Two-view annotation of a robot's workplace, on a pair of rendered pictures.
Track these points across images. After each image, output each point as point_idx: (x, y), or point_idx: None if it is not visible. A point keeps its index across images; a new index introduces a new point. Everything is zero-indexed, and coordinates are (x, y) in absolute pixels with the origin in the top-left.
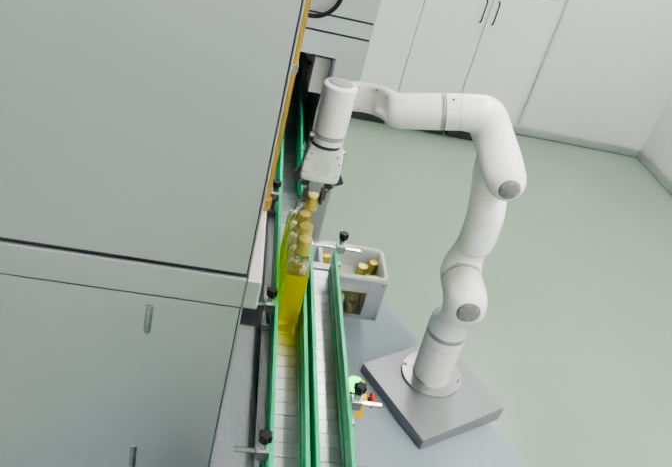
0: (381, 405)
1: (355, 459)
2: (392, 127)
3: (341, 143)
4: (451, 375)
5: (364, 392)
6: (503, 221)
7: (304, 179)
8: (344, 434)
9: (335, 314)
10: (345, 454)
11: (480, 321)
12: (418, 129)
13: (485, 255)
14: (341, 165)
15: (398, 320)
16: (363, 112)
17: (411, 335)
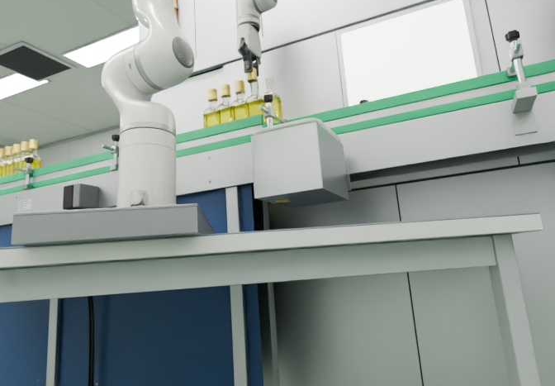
0: (101, 145)
1: (86, 156)
2: None
3: (237, 22)
4: (117, 200)
5: (111, 138)
6: None
7: (254, 63)
8: (106, 164)
9: (199, 144)
10: (97, 168)
11: (102, 85)
12: None
13: (136, 17)
14: (238, 35)
15: (288, 229)
16: None
17: (246, 231)
